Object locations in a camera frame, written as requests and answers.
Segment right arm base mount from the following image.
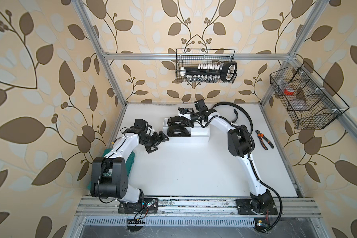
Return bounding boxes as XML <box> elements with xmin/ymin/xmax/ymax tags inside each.
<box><xmin>235</xmin><ymin>199</ymin><xmax>279</xmax><ymax>215</ymax></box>

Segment aluminium front rail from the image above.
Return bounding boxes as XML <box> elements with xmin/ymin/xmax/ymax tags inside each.
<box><xmin>75</xmin><ymin>196</ymin><xmax>322</xmax><ymax>218</ymax></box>

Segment black belt front loop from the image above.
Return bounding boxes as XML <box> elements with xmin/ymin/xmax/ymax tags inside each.
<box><xmin>167</xmin><ymin>125</ymin><xmax>190</xmax><ymax>137</ymax></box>

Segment back wire basket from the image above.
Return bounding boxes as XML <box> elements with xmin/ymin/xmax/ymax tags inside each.
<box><xmin>175</xmin><ymin>48</ymin><xmax>238</xmax><ymax>84</ymax></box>

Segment wire basket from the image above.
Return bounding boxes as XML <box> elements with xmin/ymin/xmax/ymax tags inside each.
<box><xmin>269</xmin><ymin>61</ymin><xmax>350</xmax><ymax>130</ymax></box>
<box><xmin>175</xmin><ymin>48</ymin><xmax>238</xmax><ymax>84</ymax></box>

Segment right wire basket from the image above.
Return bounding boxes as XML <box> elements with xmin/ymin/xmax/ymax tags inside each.
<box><xmin>269</xmin><ymin>61</ymin><xmax>350</xmax><ymax>130</ymax></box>

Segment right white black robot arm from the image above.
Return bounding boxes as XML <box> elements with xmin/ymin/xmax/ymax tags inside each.
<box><xmin>178</xmin><ymin>100</ymin><xmax>274</xmax><ymax>214</ymax></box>

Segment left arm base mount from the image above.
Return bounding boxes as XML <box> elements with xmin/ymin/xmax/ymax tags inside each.
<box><xmin>118</xmin><ymin>198</ymin><xmax>159</xmax><ymax>214</ymax></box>

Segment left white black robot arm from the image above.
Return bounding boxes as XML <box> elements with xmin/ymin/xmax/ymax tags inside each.
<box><xmin>90</xmin><ymin>119</ymin><xmax>169</xmax><ymax>204</ymax></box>

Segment white divided storage tray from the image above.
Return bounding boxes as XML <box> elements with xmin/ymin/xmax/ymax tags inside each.
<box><xmin>163</xmin><ymin>118</ymin><xmax>211</xmax><ymax>143</ymax></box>

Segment black socket set rail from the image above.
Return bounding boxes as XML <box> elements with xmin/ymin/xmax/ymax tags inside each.
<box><xmin>179</xmin><ymin>61</ymin><xmax>238</xmax><ymax>83</ymax></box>

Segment black belt long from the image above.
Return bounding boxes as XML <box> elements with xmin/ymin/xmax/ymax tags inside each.
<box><xmin>167</xmin><ymin>116</ymin><xmax>194</xmax><ymax>128</ymax></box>

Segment green plastic tool case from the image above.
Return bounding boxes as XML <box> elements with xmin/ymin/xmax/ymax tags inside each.
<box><xmin>102</xmin><ymin>148</ymin><xmax>135</xmax><ymax>176</ymax></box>

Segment orange black pliers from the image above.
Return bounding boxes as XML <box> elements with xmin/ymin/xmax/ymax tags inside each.
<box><xmin>255</xmin><ymin>130</ymin><xmax>274</xmax><ymax>150</ymax></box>

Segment red item in basket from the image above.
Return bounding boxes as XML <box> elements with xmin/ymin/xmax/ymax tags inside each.
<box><xmin>284</xmin><ymin>87</ymin><xmax>295</xmax><ymax>96</ymax></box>

